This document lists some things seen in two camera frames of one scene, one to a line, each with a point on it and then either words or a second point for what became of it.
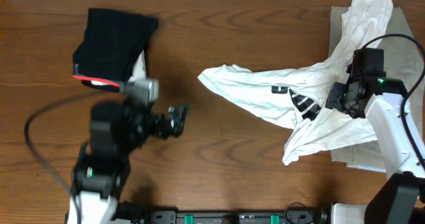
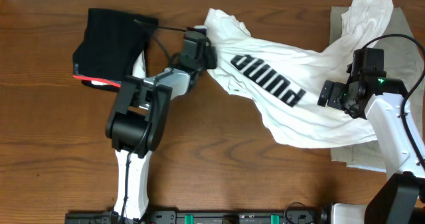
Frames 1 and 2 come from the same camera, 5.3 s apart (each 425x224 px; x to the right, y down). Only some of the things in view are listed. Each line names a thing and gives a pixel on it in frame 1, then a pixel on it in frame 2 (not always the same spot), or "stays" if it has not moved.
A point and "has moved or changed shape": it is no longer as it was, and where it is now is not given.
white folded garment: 139,71 stays
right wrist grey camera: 368,63 stays
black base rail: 205,217 stays
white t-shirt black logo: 295,97 has moved or changed shape
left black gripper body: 170,124 → 208,56
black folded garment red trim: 111,42 stays
